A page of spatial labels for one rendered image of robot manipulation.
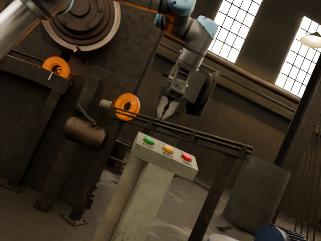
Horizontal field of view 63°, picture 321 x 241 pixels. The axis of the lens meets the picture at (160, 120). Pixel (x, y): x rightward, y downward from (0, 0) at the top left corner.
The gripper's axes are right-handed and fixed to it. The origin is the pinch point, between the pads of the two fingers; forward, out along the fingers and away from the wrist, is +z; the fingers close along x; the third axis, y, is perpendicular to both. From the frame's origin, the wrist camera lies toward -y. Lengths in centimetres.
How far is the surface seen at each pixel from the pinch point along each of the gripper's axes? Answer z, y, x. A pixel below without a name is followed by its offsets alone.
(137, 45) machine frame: -10, 98, 23
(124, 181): 31.7, 4.6, 0.9
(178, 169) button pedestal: 12.5, -5.6, -13.0
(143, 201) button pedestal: 26.7, -9.9, -6.2
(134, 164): 24.0, 6.7, 0.1
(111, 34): -10, 82, 39
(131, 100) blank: 15, 58, 11
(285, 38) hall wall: -179, 792, -356
